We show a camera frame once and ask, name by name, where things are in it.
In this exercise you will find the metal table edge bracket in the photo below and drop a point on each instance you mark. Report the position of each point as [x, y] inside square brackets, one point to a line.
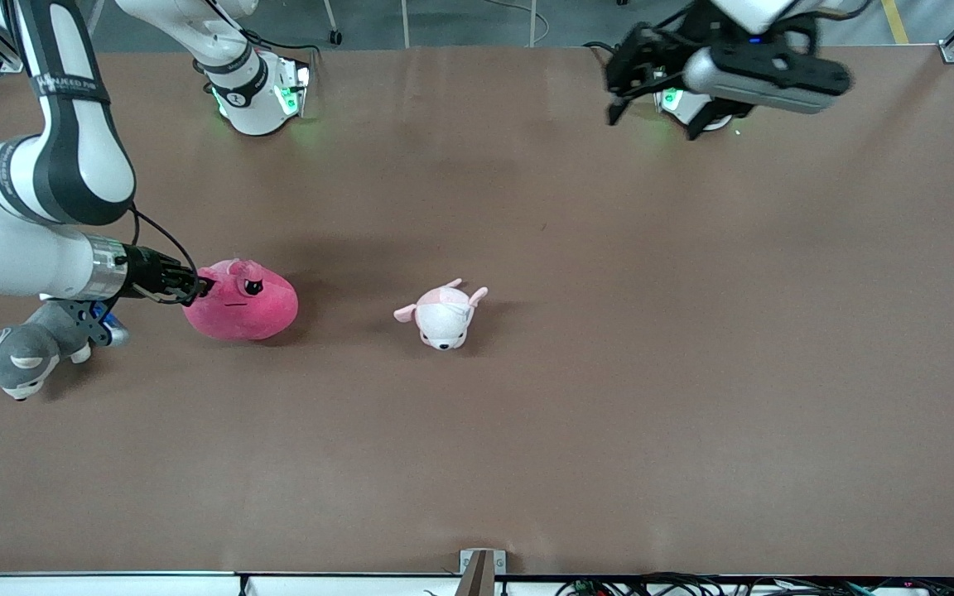
[482, 571]

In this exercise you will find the pale pink plush puppy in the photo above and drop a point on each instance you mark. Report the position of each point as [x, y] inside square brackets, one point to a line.
[442, 319]

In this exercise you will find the grey white husky plush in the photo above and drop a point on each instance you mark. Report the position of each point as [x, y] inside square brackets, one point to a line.
[21, 356]

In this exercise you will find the magenta round plush toy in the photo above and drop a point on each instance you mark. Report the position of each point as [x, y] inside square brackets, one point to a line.
[249, 310]

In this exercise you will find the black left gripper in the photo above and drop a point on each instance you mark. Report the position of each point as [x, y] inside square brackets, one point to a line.
[641, 60]

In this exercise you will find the chair leg with caster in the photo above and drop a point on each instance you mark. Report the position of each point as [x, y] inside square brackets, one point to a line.
[333, 29]

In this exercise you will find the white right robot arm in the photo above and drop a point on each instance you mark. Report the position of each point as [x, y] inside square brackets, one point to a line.
[21, 240]

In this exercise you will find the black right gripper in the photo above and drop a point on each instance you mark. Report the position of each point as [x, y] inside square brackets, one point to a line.
[146, 271]

